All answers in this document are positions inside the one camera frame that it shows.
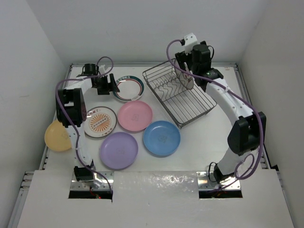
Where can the yellow plastic plate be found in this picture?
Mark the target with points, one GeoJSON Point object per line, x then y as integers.
{"type": "Point", "coordinates": [56, 137]}

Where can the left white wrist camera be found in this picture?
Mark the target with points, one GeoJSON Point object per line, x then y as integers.
{"type": "Point", "coordinates": [101, 69]}

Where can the white plate red characters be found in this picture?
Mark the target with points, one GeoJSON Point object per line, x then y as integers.
{"type": "Point", "coordinates": [185, 76]}

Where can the white plate green rim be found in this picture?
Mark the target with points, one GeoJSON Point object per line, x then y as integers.
{"type": "Point", "coordinates": [130, 88]}

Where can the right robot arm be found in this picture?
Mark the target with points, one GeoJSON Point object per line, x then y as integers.
{"type": "Point", "coordinates": [246, 138]}

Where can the metal wire dish rack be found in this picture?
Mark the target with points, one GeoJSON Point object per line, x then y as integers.
{"type": "Point", "coordinates": [182, 99]}

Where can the pink plastic plate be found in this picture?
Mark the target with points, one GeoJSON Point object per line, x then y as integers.
{"type": "Point", "coordinates": [135, 116]}

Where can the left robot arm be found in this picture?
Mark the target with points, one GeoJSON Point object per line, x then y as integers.
{"type": "Point", "coordinates": [71, 112]}

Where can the white front cover board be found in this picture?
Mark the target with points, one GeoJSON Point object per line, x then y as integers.
{"type": "Point", "coordinates": [155, 200]}

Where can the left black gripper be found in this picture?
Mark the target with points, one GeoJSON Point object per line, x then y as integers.
{"type": "Point", "coordinates": [111, 85]}

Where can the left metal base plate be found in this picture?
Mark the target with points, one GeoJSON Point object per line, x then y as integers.
{"type": "Point", "coordinates": [103, 182]}

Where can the metal base plate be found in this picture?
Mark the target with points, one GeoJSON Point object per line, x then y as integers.
{"type": "Point", "coordinates": [103, 182]}
{"type": "Point", "coordinates": [205, 184]}

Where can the blue plastic plate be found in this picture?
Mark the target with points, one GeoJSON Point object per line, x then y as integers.
{"type": "Point", "coordinates": [161, 138]}

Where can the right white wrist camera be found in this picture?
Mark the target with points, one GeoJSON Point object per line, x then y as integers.
{"type": "Point", "coordinates": [188, 42]}

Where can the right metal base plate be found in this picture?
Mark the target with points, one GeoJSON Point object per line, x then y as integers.
{"type": "Point", "coordinates": [205, 184]}

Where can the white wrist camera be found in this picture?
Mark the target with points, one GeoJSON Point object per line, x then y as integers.
{"type": "Point", "coordinates": [101, 69]}
{"type": "Point", "coordinates": [188, 42]}

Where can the white plate orange sunburst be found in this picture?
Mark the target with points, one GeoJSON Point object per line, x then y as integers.
{"type": "Point", "coordinates": [100, 122]}

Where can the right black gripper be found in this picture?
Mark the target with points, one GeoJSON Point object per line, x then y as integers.
{"type": "Point", "coordinates": [182, 58]}

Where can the purple plastic plate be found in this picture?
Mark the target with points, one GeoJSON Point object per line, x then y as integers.
{"type": "Point", "coordinates": [118, 151]}

